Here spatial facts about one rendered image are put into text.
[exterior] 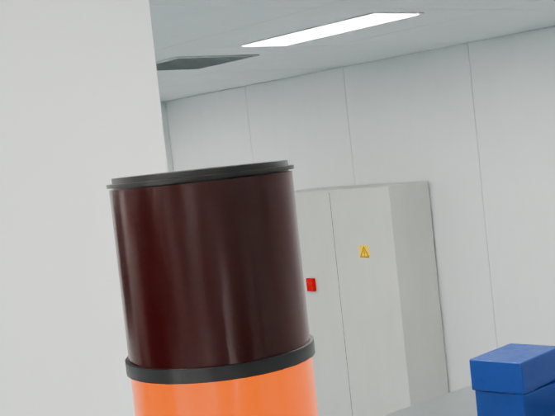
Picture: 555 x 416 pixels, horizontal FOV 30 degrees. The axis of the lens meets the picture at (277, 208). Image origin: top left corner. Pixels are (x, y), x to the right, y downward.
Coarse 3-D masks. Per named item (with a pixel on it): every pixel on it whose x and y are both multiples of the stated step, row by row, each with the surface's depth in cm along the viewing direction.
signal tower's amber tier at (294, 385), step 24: (144, 384) 26; (192, 384) 25; (216, 384) 25; (240, 384) 25; (264, 384) 26; (288, 384) 26; (312, 384) 27; (144, 408) 26; (168, 408) 26; (192, 408) 25; (216, 408) 25; (240, 408) 25; (264, 408) 26; (288, 408) 26; (312, 408) 27
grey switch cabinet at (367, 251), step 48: (336, 192) 744; (384, 192) 707; (336, 240) 750; (384, 240) 712; (432, 240) 730; (336, 288) 756; (384, 288) 718; (432, 288) 728; (336, 336) 762; (384, 336) 723; (432, 336) 727; (336, 384) 768; (384, 384) 729; (432, 384) 726
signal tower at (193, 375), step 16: (144, 176) 26; (160, 176) 25; (176, 176) 25; (192, 176) 25; (208, 176) 25; (224, 176) 25; (240, 176) 25; (288, 352) 26; (304, 352) 27; (128, 368) 27; (144, 368) 26; (192, 368) 25; (208, 368) 25; (224, 368) 25; (240, 368) 25; (256, 368) 25; (272, 368) 26; (176, 384) 25
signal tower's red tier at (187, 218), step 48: (144, 192) 25; (192, 192) 25; (240, 192) 25; (288, 192) 27; (144, 240) 26; (192, 240) 25; (240, 240) 25; (288, 240) 26; (144, 288) 26; (192, 288) 25; (240, 288) 25; (288, 288) 26; (144, 336) 26; (192, 336) 25; (240, 336) 25; (288, 336) 26
